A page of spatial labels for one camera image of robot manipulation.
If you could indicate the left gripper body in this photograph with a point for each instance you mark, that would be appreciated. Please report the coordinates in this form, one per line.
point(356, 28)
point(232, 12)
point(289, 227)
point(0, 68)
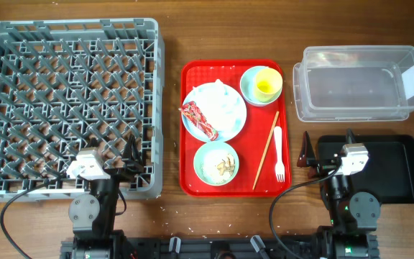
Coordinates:
point(118, 174)

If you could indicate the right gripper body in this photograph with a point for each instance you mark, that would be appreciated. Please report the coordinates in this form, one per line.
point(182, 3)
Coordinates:
point(321, 167)

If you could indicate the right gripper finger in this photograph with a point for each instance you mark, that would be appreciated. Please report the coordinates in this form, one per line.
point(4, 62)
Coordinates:
point(307, 157)
point(350, 137)

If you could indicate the red snack wrapper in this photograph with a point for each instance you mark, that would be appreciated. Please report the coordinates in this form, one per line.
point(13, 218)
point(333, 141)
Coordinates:
point(194, 114)

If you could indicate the rice and food scraps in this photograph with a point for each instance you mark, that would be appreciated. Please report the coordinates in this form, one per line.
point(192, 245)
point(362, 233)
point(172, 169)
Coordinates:
point(218, 166)

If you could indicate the yellow plastic cup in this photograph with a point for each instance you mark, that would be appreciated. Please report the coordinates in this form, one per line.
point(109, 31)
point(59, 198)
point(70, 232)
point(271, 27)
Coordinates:
point(267, 84)

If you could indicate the green bowl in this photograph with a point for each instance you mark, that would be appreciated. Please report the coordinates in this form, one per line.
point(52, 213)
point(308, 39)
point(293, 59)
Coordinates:
point(203, 150)

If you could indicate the light blue plate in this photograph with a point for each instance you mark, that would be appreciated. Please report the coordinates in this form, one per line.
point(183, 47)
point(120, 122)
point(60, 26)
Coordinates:
point(223, 136)

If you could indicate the white napkin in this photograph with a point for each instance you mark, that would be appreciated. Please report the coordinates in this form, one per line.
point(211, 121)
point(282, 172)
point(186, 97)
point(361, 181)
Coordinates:
point(218, 103)

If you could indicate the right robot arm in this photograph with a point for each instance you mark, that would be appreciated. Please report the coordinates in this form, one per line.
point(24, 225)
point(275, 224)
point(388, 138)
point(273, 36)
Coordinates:
point(353, 214)

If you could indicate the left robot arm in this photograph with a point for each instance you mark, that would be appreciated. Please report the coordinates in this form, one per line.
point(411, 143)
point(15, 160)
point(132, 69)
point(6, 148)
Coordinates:
point(93, 214)

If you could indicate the grey dishwasher rack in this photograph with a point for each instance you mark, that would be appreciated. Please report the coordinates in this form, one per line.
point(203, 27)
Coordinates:
point(64, 83)

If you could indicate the white plastic fork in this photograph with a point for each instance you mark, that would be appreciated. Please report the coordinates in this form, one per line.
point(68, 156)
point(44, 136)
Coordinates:
point(279, 166)

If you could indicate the wooden chopstick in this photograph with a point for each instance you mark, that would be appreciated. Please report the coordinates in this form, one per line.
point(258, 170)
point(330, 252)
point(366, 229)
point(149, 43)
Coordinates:
point(264, 153)

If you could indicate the black tray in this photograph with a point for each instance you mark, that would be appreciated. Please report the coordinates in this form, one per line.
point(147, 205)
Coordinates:
point(389, 172)

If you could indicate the clear plastic bin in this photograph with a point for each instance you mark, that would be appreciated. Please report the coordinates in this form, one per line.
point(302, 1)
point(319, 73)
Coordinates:
point(354, 83)

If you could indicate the red plastic tray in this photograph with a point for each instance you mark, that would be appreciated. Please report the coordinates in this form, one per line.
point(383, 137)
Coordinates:
point(248, 144)

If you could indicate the light blue small bowl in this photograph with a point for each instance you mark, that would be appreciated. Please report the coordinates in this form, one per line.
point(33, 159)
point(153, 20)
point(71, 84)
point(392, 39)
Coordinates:
point(246, 87)

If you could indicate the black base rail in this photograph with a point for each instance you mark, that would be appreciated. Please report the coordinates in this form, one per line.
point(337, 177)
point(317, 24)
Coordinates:
point(305, 246)

